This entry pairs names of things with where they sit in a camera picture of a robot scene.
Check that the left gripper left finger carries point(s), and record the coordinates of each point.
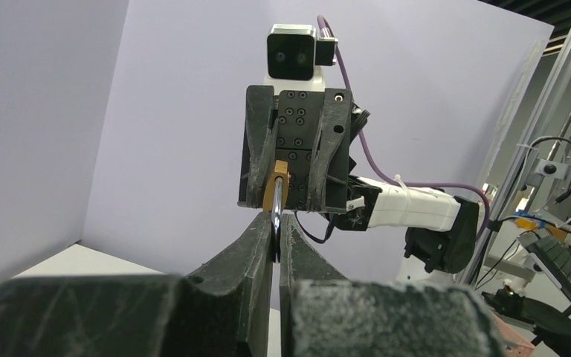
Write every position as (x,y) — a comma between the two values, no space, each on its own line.
(220,309)

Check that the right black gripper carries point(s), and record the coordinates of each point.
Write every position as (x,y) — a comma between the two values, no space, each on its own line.
(309,130)

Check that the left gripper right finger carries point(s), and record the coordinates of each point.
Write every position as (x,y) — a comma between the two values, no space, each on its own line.
(325,314)

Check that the small brass padlock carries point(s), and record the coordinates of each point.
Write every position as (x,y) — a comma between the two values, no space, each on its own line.
(274,200)

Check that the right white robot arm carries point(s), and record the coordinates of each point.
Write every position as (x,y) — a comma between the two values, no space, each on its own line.
(440,228)

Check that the black keyboard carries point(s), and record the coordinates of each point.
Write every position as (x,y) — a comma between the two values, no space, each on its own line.
(553,258)

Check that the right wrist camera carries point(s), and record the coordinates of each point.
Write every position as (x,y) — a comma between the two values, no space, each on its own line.
(296,56)

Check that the vertical aluminium post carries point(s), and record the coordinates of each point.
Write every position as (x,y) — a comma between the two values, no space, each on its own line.
(519,167)

